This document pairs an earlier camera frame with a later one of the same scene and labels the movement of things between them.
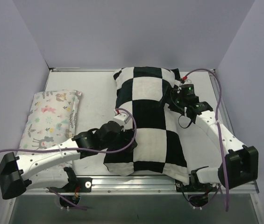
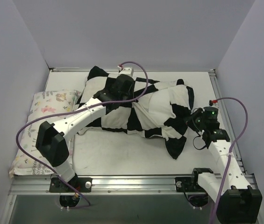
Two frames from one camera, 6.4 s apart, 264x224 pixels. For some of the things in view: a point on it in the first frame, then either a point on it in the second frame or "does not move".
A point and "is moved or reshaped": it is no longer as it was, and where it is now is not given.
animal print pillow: x=50 y=119 does not move
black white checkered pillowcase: x=160 y=150 is moved or reshaped
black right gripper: x=169 y=98 -> x=190 y=119
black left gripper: x=127 y=136 -> x=127 y=80
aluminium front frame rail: x=141 y=185 does not move
